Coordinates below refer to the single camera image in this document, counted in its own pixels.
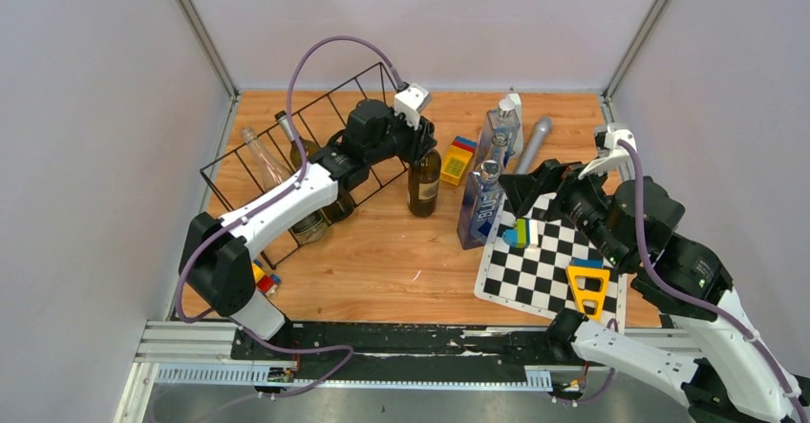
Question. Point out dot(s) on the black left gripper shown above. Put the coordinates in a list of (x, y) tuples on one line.
[(419, 139)]

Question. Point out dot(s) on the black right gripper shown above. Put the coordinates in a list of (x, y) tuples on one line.
[(547, 176)]

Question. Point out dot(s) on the dark green wine bottle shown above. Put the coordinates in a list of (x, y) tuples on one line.
[(423, 181)]

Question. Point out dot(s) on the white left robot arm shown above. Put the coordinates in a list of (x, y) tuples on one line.
[(218, 253)]

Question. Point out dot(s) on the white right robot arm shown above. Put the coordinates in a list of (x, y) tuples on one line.
[(735, 378)]

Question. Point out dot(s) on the olive green wine bottle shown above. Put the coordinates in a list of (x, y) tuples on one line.
[(338, 210)]

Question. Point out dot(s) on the yellow red blue block house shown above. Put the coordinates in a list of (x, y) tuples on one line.
[(456, 160)]

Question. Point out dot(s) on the green white blue block stack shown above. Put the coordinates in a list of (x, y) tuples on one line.
[(524, 234)]

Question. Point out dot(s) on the yellow arch blue block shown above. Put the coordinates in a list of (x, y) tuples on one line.
[(588, 281)]

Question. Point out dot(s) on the silver metal cylinder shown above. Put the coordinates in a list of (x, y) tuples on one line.
[(541, 129)]

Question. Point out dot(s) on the black white chessboard mat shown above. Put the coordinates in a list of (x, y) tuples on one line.
[(533, 281)]

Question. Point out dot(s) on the grey wedge stand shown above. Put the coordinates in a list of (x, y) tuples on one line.
[(519, 139)]

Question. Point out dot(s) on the yellow red toy car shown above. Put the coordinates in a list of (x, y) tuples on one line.
[(267, 283)]

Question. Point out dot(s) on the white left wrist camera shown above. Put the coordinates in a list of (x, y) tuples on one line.
[(410, 102)]

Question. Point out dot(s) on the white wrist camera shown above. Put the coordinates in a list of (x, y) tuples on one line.
[(410, 102), (610, 153)]

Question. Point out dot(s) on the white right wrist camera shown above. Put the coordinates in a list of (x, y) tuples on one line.
[(610, 153)]

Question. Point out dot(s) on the black wire wine rack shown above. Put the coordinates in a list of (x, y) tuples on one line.
[(233, 178)]

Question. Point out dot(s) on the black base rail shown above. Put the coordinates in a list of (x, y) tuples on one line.
[(419, 354)]

